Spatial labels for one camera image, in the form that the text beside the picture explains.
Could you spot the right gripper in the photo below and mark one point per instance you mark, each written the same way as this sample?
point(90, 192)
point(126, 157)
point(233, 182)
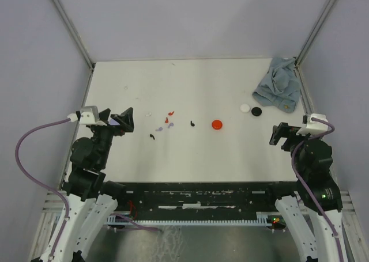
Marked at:
point(283, 129)

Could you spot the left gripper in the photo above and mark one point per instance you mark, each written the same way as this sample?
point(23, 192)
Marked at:
point(125, 119)

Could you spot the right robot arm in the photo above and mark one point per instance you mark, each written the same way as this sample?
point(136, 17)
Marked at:
point(313, 214)

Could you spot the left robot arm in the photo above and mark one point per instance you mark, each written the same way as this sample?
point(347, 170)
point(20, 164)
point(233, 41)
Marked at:
point(89, 200)

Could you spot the black earbud charging case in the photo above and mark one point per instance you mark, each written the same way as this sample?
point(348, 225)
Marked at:
point(256, 111)

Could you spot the blue denim cloth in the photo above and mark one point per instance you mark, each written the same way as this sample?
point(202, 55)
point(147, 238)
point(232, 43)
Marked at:
point(279, 87)

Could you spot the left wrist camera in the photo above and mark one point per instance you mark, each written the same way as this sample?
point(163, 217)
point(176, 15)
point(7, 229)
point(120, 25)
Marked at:
point(89, 116)

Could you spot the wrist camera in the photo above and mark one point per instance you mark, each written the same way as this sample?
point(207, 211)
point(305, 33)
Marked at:
point(313, 127)
point(89, 116)

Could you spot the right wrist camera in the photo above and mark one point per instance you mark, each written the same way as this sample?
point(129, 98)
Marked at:
point(313, 127)

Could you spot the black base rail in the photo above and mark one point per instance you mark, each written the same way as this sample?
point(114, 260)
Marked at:
point(215, 201)

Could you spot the left aluminium frame post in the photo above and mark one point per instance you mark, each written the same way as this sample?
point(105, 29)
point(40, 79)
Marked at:
point(72, 31)

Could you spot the aluminium frame post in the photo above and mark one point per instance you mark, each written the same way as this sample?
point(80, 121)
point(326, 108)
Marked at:
point(316, 28)
point(72, 31)

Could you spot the right aluminium frame post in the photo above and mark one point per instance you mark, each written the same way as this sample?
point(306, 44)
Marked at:
point(316, 28)

